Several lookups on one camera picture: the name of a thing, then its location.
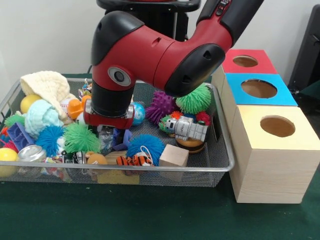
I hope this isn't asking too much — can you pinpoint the purple toy block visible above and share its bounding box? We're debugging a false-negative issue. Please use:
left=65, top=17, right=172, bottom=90
left=111, top=128, right=134, bottom=152

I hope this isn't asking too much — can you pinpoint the dark green table cloth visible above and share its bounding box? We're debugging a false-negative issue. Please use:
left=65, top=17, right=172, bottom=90
left=0, top=73, right=320, bottom=240

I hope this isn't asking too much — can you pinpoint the blue spiky ball with eyes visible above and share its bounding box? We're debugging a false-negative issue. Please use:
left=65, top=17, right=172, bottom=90
left=36, top=125, right=67, bottom=157

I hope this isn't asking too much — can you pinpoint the plain yellow ball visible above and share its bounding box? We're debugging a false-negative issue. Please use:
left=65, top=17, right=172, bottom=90
left=0, top=147, right=18, bottom=177

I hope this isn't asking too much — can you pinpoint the green spiky ball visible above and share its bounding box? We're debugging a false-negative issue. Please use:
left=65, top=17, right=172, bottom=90
left=63, top=123, right=101, bottom=154

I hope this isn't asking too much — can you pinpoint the light teal knitted cloth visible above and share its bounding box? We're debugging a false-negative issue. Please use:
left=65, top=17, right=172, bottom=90
left=25, top=99, right=65, bottom=140

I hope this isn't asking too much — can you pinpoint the black chair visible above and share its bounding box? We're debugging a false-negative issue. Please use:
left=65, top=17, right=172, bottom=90
left=289, top=4, right=320, bottom=101

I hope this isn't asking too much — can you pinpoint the shallow clear mesh bin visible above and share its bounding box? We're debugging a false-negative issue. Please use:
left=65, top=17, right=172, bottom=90
left=0, top=78, right=235, bottom=187

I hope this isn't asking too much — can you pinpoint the clear crumpled plastic packet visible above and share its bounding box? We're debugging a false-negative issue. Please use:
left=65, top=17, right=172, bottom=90
left=98, top=127, right=115, bottom=154

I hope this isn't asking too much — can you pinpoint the silver metal can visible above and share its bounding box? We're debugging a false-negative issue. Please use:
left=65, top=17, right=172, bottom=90
left=17, top=145, right=47, bottom=164

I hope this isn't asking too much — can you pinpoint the orange toy building block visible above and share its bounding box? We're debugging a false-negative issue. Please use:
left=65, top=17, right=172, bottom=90
left=67, top=95, right=92, bottom=121

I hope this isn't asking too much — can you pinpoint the toy hamburger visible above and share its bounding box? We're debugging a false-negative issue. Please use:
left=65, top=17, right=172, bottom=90
left=175, top=137, right=206, bottom=154

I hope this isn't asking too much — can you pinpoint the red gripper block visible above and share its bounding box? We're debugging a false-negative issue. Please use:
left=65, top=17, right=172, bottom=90
left=83, top=111, right=135, bottom=130

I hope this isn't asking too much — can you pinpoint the green furry ball with eyes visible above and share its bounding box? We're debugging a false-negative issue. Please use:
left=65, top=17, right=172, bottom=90
left=175, top=83, right=213, bottom=115

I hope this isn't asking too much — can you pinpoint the silver toy robot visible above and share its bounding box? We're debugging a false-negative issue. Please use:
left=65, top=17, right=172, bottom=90
left=166, top=117, right=210, bottom=143

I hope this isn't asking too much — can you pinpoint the yellow smiley face ball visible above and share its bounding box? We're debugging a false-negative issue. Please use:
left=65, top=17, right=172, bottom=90
left=20, top=94, right=43, bottom=114

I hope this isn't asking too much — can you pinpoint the cream knitted cloth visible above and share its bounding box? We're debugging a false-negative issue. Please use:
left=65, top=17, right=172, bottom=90
left=20, top=70, right=72, bottom=121

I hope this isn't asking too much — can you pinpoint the small wooden block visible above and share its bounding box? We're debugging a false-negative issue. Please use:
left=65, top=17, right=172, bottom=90
left=159, top=144, right=190, bottom=168

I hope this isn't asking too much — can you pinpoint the globe print ball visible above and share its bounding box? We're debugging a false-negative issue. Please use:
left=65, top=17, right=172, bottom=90
left=131, top=102, right=146, bottom=126

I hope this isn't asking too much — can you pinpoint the wooden box with three holes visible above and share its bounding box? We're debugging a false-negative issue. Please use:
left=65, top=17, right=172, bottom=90
left=210, top=48, right=320, bottom=204

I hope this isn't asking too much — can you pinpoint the purple spiky ball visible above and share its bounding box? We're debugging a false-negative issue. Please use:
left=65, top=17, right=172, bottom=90
left=145, top=90, right=177, bottom=125

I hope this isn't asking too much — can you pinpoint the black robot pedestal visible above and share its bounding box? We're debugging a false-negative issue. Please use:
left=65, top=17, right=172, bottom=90
left=96, top=0, right=202, bottom=42

